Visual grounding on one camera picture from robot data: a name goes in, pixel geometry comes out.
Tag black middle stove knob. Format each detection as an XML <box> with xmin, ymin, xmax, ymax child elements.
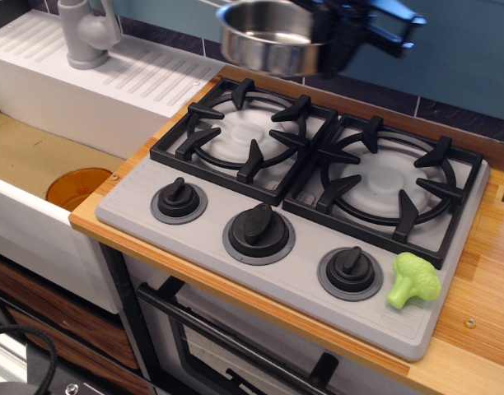
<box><xmin>222</xmin><ymin>203</ymin><xmax>296</xmax><ymax>266</ymax></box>

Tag black stove knob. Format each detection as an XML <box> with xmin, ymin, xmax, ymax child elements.
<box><xmin>317</xmin><ymin>246</ymin><xmax>384</xmax><ymax>302</ymax></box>
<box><xmin>222</xmin><ymin>203</ymin><xmax>296</xmax><ymax>266</ymax></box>
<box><xmin>150</xmin><ymin>177</ymin><xmax>208</xmax><ymax>225</ymax></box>

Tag white toy sink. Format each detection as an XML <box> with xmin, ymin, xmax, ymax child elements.
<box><xmin>0</xmin><ymin>11</ymin><xmax>222</xmax><ymax>314</ymax></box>

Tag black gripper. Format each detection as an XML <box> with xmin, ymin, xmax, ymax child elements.
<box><xmin>295</xmin><ymin>1</ymin><xmax>426</xmax><ymax>79</ymax></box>

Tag black left burner grate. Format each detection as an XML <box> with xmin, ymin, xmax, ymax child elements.
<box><xmin>150</xmin><ymin>78</ymin><xmax>338</xmax><ymax>206</ymax></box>

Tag oven door with black handle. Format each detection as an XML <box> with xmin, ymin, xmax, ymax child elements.
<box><xmin>125</xmin><ymin>257</ymin><xmax>412</xmax><ymax>394</ymax></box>

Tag grey toy stove top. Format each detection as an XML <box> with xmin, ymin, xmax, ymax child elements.
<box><xmin>94</xmin><ymin>95</ymin><xmax>491</xmax><ymax>363</ymax></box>

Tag orange plastic plate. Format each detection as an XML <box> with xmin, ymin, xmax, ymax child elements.
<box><xmin>45</xmin><ymin>167</ymin><xmax>112</xmax><ymax>211</ymax></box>

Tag black braided cable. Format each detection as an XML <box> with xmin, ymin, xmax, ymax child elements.
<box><xmin>0</xmin><ymin>324</ymin><xmax>58</xmax><ymax>392</ymax></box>

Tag black left stove knob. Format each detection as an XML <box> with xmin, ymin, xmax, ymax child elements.
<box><xmin>150</xmin><ymin>177</ymin><xmax>208</xmax><ymax>225</ymax></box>

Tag green toy cauliflower floret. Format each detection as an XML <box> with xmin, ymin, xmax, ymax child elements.
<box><xmin>386</xmin><ymin>252</ymin><xmax>442</xmax><ymax>309</ymax></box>

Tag black right stove knob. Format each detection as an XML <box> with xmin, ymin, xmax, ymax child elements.
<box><xmin>317</xmin><ymin>246</ymin><xmax>384</xmax><ymax>302</ymax></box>

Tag black burner grate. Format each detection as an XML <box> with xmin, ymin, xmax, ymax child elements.
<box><xmin>150</xmin><ymin>78</ymin><xmax>338</xmax><ymax>206</ymax></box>
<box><xmin>283</xmin><ymin>114</ymin><xmax>488</xmax><ymax>269</ymax></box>

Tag wooden drawer fronts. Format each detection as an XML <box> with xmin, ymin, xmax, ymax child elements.
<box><xmin>0</xmin><ymin>255</ymin><xmax>151</xmax><ymax>394</ymax></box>

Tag stainless steel pot with handle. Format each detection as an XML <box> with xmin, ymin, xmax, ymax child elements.
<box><xmin>216</xmin><ymin>1</ymin><xmax>324</xmax><ymax>77</ymax></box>

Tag black right burner grate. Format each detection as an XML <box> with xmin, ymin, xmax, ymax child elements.
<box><xmin>283</xmin><ymin>114</ymin><xmax>488</xmax><ymax>269</ymax></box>

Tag grey toy faucet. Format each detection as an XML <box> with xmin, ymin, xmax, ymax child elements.
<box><xmin>58</xmin><ymin>0</ymin><xmax>122</xmax><ymax>70</ymax></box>

